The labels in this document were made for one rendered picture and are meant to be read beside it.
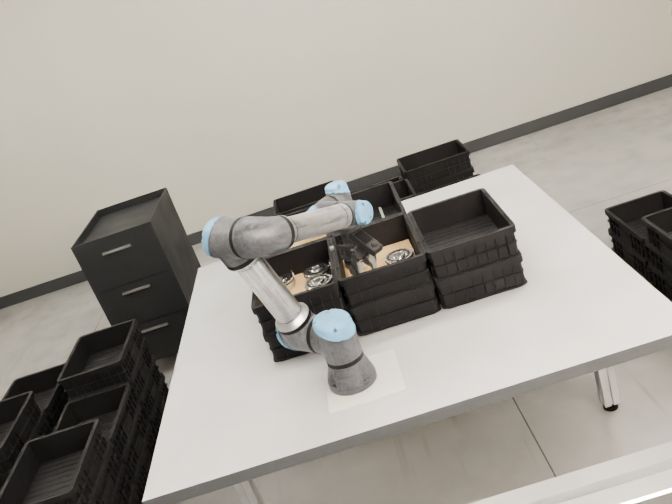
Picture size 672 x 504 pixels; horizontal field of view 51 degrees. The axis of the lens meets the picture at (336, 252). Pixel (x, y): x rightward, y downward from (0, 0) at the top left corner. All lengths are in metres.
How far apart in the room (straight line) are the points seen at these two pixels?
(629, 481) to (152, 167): 5.51
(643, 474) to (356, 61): 5.25
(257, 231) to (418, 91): 4.05
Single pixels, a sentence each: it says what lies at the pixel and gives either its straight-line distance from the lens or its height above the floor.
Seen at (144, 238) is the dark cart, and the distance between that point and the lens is 3.85.
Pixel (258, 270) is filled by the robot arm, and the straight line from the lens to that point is 1.98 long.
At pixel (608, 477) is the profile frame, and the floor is 1.54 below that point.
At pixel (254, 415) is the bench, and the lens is 2.23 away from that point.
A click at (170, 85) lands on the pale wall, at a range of 5.70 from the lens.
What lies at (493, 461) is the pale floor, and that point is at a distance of 2.83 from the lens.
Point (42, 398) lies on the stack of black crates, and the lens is 3.78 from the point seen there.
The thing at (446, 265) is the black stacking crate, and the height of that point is 0.86.
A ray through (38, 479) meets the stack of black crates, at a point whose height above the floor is 0.49.
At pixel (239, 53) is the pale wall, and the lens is 5.62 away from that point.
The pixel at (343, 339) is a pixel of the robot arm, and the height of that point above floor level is 0.88.
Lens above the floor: 1.91
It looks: 23 degrees down
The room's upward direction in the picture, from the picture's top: 19 degrees counter-clockwise
